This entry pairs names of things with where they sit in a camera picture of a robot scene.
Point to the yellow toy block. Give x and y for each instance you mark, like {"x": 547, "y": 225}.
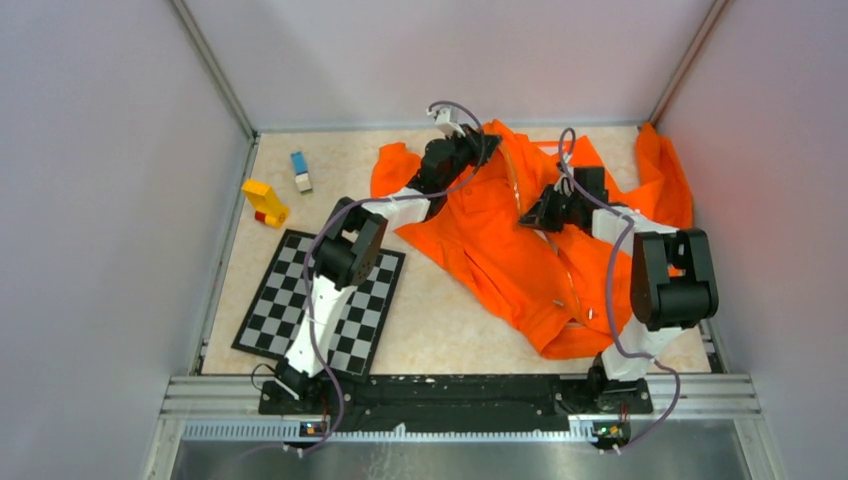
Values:
{"x": 268, "y": 208}

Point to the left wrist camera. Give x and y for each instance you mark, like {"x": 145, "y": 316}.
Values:
{"x": 446, "y": 121}

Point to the blue and white block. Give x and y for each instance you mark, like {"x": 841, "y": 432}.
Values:
{"x": 302, "y": 178}

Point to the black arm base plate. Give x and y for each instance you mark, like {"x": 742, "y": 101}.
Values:
{"x": 572, "y": 394}

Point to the aluminium front rail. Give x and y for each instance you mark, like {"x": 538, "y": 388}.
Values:
{"x": 226, "y": 408}

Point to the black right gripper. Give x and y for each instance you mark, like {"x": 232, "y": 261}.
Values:
{"x": 538, "y": 215}

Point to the orange fleece jacket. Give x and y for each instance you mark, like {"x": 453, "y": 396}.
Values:
{"x": 550, "y": 289}

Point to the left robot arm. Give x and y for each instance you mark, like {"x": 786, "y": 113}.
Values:
{"x": 345, "y": 250}

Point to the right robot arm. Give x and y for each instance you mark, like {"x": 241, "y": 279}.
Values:
{"x": 672, "y": 280}

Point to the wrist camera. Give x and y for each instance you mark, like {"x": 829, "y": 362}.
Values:
{"x": 446, "y": 121}
{"x": 565, "y": 184}

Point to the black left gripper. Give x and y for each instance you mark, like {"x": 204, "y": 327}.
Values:
{"x": 478, "y": 144}

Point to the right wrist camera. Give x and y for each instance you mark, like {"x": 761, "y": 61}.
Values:
{"x": 565, "y": 184}

